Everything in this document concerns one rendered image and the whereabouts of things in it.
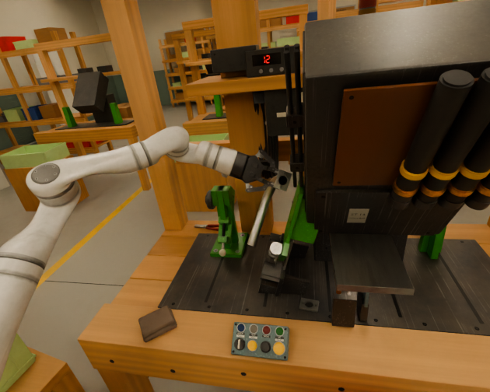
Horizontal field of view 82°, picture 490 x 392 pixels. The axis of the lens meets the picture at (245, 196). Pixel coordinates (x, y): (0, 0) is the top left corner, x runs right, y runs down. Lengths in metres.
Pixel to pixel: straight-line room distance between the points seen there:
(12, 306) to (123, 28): 0.91
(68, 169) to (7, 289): 0.27
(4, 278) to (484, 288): 1.23
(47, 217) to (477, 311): 1.16
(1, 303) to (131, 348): 0.41
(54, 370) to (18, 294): 0.54
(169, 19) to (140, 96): 10.45
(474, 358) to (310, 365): 0.39
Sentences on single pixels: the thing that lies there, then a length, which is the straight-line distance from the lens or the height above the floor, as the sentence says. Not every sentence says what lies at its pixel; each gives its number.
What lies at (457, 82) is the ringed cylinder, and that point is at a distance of 0.47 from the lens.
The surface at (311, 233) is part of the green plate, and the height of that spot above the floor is 1.14.
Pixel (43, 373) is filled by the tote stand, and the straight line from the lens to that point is 1.22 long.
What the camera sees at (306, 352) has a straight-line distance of 0.87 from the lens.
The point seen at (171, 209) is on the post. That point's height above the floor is 1.00.
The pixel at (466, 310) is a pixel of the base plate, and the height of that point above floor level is 0.90.
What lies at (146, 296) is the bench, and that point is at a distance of 1.13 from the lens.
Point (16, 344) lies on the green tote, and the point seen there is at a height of 0.89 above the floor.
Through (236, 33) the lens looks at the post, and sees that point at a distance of 1.07.
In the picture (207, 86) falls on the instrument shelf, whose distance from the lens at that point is 0.98.
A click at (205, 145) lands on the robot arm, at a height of 1.40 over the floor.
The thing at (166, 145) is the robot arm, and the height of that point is 1.42.
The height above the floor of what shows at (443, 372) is 0.90.
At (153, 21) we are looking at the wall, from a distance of 11.88.
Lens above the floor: 1.62
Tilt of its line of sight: 27 degrees down
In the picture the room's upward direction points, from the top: 7 degrees counter-clockwise
